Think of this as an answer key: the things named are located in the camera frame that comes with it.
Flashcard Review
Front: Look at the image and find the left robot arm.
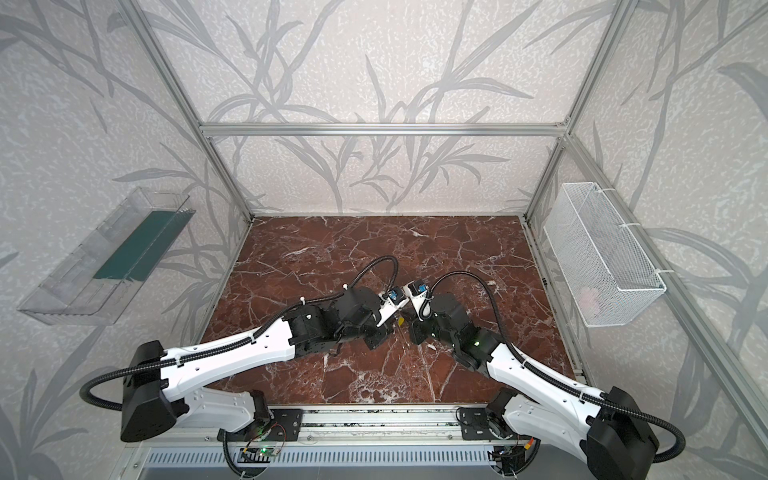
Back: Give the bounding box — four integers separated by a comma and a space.
120, 287, 408, 443

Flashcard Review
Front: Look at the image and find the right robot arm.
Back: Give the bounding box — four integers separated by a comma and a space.
410, 291, 659, 479

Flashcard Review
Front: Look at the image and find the pink object in basket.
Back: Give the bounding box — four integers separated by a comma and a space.
577, 287, 602, 314

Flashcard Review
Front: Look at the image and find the small circuit board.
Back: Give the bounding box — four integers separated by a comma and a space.
239, 446, 282, 464

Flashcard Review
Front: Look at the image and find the green felt pad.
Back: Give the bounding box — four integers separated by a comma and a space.
93, 209, 196, 282

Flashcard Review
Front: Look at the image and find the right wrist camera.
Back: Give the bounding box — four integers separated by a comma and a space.
404, 279, 430, 321

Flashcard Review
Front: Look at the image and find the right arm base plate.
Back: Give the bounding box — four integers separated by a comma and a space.
456, 407, 497, 441

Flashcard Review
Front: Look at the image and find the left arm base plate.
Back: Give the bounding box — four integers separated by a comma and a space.
236, 408, 304, 442

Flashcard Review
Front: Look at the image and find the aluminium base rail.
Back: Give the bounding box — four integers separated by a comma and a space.
125, 403, 625, 448

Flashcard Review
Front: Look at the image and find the white wire mesh basket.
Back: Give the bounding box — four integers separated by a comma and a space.
544, 182, 667, 328

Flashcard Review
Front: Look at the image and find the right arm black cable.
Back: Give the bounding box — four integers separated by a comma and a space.
418, 271, 687, 464

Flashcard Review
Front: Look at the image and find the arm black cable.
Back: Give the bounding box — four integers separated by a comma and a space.
79, 256, 400, 413
418, 271, 687, 464

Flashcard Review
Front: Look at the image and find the clear plastic wall bin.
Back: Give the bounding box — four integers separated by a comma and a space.
19, 187, 196, 326

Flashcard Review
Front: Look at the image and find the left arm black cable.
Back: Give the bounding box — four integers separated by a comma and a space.
79, 256, 400, 413

